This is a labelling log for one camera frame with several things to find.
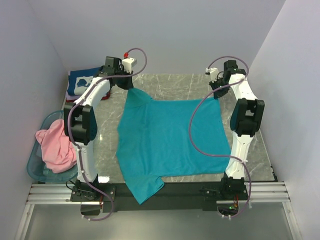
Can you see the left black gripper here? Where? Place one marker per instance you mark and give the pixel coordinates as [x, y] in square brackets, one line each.
[128, 85]

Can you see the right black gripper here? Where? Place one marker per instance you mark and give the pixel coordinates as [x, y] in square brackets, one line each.
[217, 94]

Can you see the teal t-shirt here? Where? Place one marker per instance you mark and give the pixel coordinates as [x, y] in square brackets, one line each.
[168, 138]

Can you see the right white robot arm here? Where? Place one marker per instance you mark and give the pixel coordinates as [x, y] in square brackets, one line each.
[244, 122]

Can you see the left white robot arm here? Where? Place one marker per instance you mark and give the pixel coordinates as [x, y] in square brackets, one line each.
[80, 122]

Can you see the folded red t-shirt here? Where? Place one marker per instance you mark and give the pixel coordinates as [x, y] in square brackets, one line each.
[106, 97]

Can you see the folded blue printed t-shirt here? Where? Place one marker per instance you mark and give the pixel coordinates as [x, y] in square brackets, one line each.
[80, 80]

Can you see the pink t-shirt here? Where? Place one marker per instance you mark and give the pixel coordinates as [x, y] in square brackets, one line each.
[56, 148]

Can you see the clear blue plastic bin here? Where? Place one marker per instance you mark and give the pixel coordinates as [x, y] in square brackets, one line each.
[37, 169]

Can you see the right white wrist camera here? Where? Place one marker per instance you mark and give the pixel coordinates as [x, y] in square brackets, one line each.
[213, 72]

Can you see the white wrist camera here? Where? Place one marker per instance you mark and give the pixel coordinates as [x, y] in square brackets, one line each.
[213, 72]
[128, 63]

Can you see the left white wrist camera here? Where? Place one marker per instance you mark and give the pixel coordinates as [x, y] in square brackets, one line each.
[128, 63]

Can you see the aluminium rail frame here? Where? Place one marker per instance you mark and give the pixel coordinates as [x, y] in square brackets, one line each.
[258, 192]

